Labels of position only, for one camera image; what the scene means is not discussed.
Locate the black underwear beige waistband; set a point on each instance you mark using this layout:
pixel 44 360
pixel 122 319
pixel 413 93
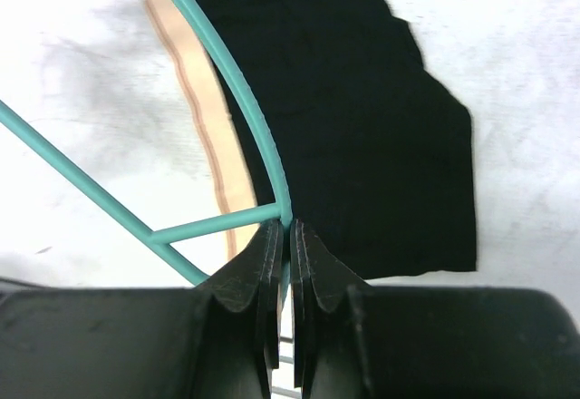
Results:
pixel 377 153

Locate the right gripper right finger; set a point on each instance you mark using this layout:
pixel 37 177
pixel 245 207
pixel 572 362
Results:
pixel 355 340

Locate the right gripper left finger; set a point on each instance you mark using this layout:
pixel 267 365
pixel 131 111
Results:
pixel 215 340

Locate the teal hanger with black underwear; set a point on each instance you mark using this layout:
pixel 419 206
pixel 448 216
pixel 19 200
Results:
pixel 125 90

